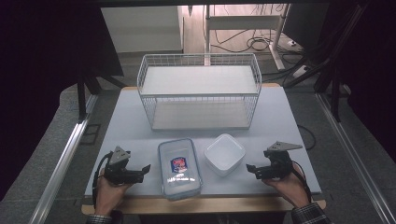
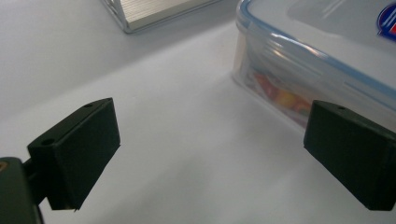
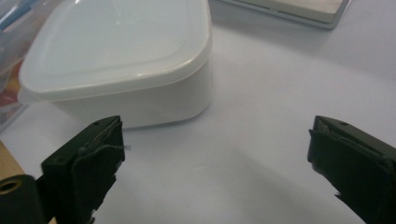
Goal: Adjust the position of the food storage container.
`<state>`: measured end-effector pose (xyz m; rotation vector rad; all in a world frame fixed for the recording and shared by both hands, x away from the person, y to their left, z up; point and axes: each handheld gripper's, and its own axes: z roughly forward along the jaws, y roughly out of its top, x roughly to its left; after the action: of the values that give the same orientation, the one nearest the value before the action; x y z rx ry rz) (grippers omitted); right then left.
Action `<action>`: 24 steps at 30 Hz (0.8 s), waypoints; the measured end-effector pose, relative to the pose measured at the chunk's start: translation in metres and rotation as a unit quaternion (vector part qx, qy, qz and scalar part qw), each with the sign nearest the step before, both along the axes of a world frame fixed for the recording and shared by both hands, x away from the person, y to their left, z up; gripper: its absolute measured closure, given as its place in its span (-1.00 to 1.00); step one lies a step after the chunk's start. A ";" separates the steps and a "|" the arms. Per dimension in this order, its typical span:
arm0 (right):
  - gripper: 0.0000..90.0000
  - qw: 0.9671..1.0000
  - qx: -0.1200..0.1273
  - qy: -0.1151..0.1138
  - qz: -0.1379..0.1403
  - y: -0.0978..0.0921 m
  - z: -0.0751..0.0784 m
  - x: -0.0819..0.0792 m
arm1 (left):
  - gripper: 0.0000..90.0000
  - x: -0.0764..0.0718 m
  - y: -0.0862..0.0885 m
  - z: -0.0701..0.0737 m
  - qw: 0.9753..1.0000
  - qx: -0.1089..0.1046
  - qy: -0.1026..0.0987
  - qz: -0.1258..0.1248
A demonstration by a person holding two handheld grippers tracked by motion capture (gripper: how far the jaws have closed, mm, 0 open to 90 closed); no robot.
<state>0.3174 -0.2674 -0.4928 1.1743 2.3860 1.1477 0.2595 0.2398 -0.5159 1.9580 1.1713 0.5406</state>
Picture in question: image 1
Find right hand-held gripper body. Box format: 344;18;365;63
263;140;304;180

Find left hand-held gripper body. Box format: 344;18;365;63
103;146;138;185

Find white square lidded container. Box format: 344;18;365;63
204;133;247;177

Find person's left hand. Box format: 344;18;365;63
94;176;134;217

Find person's right hand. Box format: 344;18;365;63
262;163;312;209

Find clear rectangular lidded container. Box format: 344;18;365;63
157;137;204;201

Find white table mat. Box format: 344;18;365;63
84;86;322;198

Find dark floor socket plate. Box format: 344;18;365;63
78;123;102;146

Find wooden bar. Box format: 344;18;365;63
81;82;327;216

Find black metal stand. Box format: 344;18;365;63
282;3;373;123
76;66;127;123

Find white power strip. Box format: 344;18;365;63
291;64;310;79

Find dark curtain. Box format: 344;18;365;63
0;0;124;202
326;0;396;162

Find white cabinet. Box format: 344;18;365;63
101;6;185;54

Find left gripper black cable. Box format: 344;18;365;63
92;151;114;210

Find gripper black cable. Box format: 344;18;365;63
92;151;114;210
290;160;313;203

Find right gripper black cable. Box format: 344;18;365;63
290;160;313;203

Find black floor cable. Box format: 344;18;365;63
297;124;318;152

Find aluminium rail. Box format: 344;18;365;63
29;94;99;224
314;92;396;224

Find tangle of black floor cables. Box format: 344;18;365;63
209;28;302;54

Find white metal desk frame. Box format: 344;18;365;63
204;3;291;71

